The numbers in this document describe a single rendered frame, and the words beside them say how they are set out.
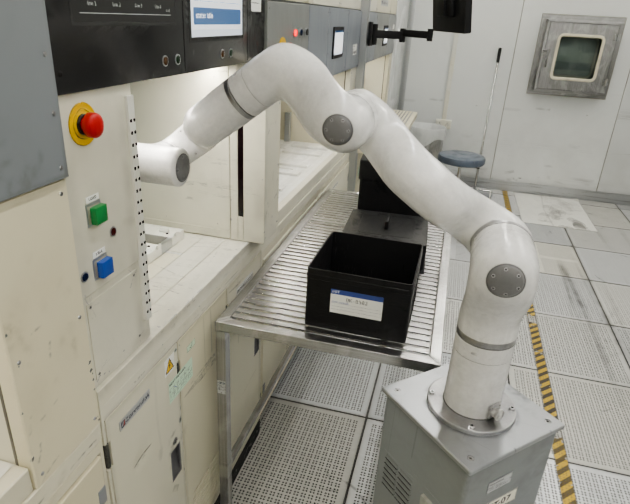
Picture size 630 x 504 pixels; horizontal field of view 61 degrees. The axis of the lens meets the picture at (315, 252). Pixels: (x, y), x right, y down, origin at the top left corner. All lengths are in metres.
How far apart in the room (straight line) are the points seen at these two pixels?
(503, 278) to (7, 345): 0.78
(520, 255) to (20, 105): 0.79
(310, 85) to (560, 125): 4.80
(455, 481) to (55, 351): 0.78
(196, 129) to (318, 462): 1.42
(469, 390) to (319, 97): 0.66
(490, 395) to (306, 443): 1.15
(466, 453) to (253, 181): 0.94
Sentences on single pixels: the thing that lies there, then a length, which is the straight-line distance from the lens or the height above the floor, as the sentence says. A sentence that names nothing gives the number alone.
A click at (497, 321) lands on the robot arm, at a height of 1.02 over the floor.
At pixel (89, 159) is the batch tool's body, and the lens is 0.96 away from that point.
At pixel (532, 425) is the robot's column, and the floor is 0.76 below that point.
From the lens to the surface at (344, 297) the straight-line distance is 1.38.
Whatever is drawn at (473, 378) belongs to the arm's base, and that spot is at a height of 0.87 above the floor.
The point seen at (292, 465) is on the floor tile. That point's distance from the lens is 2.12.
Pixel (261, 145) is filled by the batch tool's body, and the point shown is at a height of 1.18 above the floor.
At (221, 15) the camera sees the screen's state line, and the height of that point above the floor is 1.51.
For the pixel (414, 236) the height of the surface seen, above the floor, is 0.86.
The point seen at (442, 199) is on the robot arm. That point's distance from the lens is 1.00.
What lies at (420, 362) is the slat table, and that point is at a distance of 1.37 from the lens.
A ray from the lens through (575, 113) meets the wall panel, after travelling 5.68.
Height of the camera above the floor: 1.53
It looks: 24 degrees down
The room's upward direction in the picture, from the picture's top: 3 degrees clockwise
